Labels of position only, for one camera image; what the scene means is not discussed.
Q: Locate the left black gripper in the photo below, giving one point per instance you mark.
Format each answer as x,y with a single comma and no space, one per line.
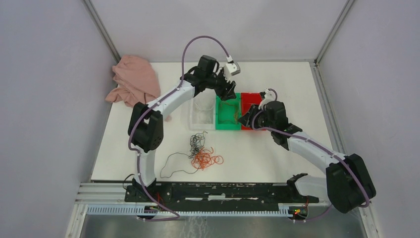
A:
224,93

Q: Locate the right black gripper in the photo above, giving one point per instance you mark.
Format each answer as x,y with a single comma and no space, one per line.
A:
246,119

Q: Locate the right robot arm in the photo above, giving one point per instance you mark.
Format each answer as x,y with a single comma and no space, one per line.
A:
347,183

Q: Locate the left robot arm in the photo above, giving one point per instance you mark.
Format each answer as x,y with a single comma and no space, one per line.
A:
146,124

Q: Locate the green plastic bin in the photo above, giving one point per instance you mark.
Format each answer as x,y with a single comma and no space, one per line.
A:
227,113

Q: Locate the red plastic bin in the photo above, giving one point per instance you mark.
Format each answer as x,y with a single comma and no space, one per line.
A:
249,99

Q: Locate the clear plastic bin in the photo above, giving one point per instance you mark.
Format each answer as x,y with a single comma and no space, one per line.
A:
202,112

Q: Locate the pink cloth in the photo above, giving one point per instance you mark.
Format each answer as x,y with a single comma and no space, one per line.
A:
136,80

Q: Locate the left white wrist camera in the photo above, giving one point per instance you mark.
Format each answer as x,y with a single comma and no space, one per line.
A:
231,68

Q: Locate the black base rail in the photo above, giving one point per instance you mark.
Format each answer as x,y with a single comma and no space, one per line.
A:
218,197

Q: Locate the white slotted cable duct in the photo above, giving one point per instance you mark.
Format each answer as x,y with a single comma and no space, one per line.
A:
143,210

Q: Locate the aluminium frame rail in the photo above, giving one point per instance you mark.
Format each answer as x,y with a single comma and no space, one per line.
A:
115,192

